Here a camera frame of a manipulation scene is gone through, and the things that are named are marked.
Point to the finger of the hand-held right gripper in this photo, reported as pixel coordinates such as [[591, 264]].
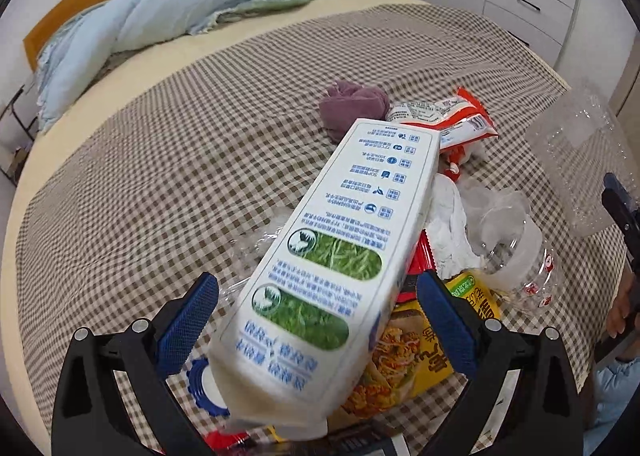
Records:
[[620, 201]]

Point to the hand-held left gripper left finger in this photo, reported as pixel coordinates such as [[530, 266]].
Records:
[[190, 321]]

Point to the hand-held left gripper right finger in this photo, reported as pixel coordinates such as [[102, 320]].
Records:
[[445, 326]]

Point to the clear plastic cup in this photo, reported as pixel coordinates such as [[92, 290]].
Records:
[[570, 155]]

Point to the clear plastic bowl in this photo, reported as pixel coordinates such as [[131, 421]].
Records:
[[500, 231]]

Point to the white plastic bag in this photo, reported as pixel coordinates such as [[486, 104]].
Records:
[[445, 216]]

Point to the red black snack packet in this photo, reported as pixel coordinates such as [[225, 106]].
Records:
[[225, 443]]

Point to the white milk carton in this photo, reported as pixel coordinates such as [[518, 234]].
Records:
[[320, 256]]

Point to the red white snack packet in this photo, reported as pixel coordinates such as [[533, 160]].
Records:
[[450, 115]]

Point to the purple cloth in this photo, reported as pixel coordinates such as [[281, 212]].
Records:
[[350, 103]]

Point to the person's right forearm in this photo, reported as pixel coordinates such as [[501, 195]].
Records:
[[615, 401]]

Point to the person's right hand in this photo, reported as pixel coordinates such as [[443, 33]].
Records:
[[622, 308]]

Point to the yellow snack packet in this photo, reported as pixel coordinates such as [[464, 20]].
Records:
[[430, 366]]

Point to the clear crumpled plastic wrapper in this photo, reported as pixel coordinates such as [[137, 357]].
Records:
[[250, 256]]

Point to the beige door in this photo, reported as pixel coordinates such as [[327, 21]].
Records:
[[631, 80]]

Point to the brown checked blanket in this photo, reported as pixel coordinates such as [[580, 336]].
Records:
[[175, 160]]

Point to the red white crumpled wrapper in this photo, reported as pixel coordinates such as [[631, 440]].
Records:
[[460, 160]]

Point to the light blue duvet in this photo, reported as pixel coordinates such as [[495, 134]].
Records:
[[175, 0]]

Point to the black frame bedside table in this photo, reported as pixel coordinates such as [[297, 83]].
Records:
[[20, 110]]

